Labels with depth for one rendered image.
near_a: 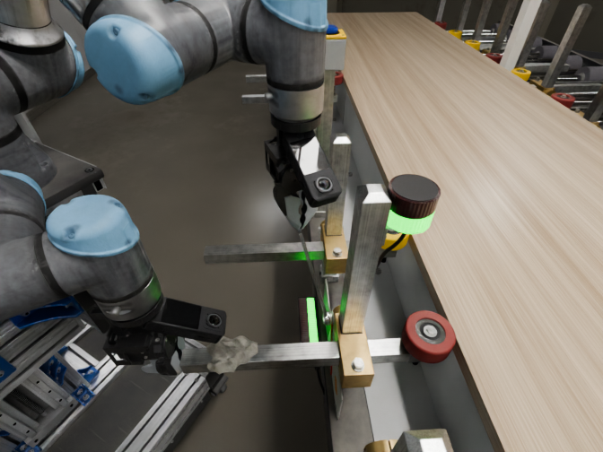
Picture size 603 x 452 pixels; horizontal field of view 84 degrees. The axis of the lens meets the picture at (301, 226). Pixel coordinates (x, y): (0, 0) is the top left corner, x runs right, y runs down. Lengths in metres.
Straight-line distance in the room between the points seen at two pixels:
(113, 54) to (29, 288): 0.24
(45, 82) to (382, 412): 0.91
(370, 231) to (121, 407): 1.14
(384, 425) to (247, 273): 1.20
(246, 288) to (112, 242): 1.42
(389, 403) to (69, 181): 0.79
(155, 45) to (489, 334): 0.61
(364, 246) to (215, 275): 1.48
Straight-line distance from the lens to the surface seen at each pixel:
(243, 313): 1.69
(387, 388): 0.86
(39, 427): 1.30
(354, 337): 0.61
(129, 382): 1.42
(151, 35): 0.36
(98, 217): 0.39
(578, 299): 0.78
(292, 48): 0.43
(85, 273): 0.41
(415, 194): 0.41
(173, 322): 0.51
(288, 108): 0.45
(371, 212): 0.40
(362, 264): 0.47
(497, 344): 0.64
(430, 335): 0.60
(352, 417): 0.74
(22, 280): 0.42
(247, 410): 1.49
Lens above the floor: 1.40
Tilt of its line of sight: 42 degrees down
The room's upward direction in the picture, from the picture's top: straight up
